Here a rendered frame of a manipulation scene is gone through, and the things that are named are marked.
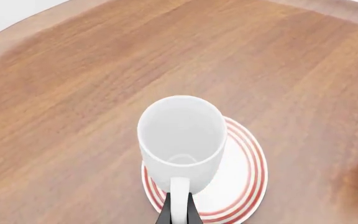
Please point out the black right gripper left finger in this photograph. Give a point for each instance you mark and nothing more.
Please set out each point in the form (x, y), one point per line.
(165, 214)

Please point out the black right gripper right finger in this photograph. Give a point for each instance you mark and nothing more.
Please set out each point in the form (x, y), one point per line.
(192, 214)

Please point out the white mug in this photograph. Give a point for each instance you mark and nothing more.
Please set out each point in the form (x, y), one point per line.
(179, 140)

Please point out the white plate with red rings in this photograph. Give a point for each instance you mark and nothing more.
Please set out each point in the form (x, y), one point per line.
(238, 177)

